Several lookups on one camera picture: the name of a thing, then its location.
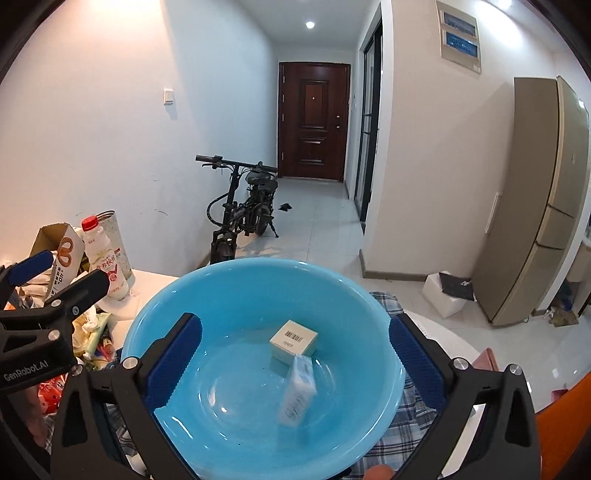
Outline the orange chair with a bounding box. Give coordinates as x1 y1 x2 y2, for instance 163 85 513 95
536 369 591 480

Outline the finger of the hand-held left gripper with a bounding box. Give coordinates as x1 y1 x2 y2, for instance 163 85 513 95
0 249 55 296
0 268 110 334

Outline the black framed glass door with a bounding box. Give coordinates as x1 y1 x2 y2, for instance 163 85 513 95
353 18 384 222

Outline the black electric bike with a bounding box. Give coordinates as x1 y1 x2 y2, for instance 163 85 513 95
195 154 280 266

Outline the red capped milk bottle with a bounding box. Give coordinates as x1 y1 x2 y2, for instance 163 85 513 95
81 215 131 301

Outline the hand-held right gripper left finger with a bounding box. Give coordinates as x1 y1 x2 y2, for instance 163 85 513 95
50 312 204 480

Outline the blue plastic basin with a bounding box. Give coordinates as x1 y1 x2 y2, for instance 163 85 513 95
120 257 407 480

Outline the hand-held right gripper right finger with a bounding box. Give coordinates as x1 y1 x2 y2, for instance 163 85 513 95
388 313 542 480

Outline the open brown cardboard box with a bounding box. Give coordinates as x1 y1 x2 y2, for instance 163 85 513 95
28 223 86 301

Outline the beige refrigerator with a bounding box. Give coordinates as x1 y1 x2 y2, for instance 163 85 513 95
471 76 591 328

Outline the black bag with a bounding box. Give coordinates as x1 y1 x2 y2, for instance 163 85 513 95
438 272 476 301

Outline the small white cardboard box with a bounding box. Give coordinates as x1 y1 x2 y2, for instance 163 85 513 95
269 319 319 363

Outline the white blue tissue packet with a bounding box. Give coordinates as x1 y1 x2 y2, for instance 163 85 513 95
277 354 318 428

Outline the tall metal tin can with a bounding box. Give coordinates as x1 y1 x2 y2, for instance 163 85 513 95
97 210 136 289

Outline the white foam box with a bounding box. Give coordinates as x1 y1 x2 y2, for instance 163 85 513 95
421 271 476 319

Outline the brown entrance door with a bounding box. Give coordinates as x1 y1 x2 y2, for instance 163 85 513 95
278 62 350 182

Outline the blue plaid cloth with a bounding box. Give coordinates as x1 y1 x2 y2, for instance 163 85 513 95
92 290 446 480

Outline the wall electrical panel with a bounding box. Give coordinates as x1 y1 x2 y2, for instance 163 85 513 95
436 0 483 75

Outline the white wall fixture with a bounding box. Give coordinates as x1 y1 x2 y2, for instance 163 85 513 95
485 191 502 234

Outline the red snack bag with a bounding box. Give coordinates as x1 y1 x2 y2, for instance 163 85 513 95
39 374 70 416

